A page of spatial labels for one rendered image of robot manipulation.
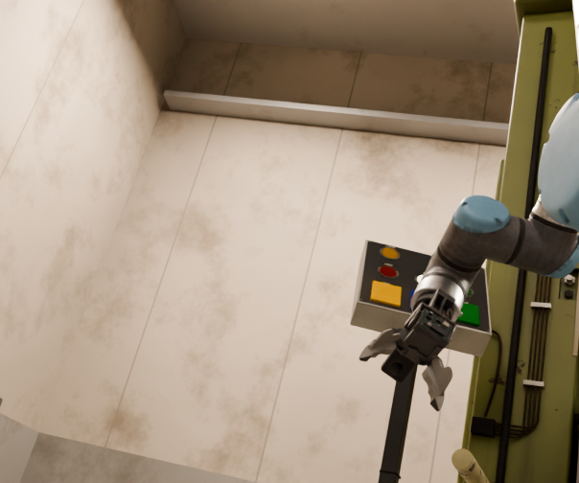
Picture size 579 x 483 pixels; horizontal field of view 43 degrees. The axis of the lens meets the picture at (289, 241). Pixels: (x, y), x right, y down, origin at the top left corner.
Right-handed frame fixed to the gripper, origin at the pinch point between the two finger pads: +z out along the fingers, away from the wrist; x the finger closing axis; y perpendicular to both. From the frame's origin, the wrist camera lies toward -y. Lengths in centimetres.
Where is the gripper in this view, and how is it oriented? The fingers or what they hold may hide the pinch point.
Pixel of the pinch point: (396, 388)
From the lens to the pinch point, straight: 122.1
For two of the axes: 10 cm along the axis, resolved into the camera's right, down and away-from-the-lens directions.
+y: 3.7, -6.7, -6.4
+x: 8.3, 5.4, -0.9
